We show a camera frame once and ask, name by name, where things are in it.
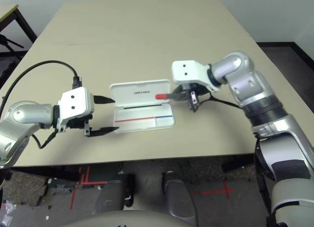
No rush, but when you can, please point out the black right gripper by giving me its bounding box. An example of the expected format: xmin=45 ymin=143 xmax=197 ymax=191
xmin=171 ymin=82 xmax=209 ymax=113

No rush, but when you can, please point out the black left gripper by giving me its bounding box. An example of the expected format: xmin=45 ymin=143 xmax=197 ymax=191
xmin=66 ymin=95 xmax=120 ymax=138

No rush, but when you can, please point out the white plastic pencil case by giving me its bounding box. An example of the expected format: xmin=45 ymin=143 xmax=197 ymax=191
xmin=109 ymin=79 xmax=175 ymax=134

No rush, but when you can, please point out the grey robot left leg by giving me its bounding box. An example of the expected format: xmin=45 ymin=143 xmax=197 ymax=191
xmin=93 ymin=172 xmax=135 ymax=217

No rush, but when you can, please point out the black tripod stand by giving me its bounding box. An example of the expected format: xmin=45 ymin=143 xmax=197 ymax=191
xmin=0 ymin=34 xmax=25 ymax=58

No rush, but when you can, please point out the black table base foot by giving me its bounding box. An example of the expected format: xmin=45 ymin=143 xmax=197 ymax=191
xmin=12 ymin=167 xmax=79 ymax=182
xmin=222 ymin=154 xmax=256 ymax=172

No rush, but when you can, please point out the grey robot leg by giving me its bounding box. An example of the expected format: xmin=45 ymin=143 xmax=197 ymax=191
xmin=93 ymin=172 xmax=135 ymax=217
xmin=161 ymin=171 xmax=197 ymax=219

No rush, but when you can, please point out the grey robot right leg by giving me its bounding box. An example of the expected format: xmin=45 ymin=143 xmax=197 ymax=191
xmin=161 ymin=171 xmax=197 ymax=219

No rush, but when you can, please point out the beige robot torso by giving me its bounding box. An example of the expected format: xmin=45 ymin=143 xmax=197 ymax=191
xmin=63 ymin=211 xmax=192 ymax=227

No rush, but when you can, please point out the red floor tape corner mark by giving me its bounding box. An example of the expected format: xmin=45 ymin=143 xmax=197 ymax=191
xmin=77 ymin=167 xmax=108 ymax=185

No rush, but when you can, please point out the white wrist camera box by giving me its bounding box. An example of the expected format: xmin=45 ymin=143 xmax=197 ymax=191
xmin=171 ymin=60 xmax=221 ymax=92
xmin=56 ymin=87 xmax=95 ymax=133

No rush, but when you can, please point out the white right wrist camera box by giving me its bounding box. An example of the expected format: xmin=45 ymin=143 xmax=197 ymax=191
xmin=171 ymin=60 xmax=221 ymax=92

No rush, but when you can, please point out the side table with black frame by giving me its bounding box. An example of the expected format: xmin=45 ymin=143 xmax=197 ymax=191
xmin=0 ymin=3 xmax=37 ymax=58

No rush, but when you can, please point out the black marker with red cap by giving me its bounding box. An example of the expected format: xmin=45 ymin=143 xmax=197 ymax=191
xmin=155 ymin=92 xmax=182 ymax=100

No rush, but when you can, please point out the black foam floor mat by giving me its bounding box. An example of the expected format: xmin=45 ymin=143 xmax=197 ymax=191
xmin=0 ymin=56 xmax=19 ymax=87

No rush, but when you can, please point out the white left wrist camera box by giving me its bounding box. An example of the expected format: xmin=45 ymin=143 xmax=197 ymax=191
xmin=56 ymin=87 xmax=95 ymax=133

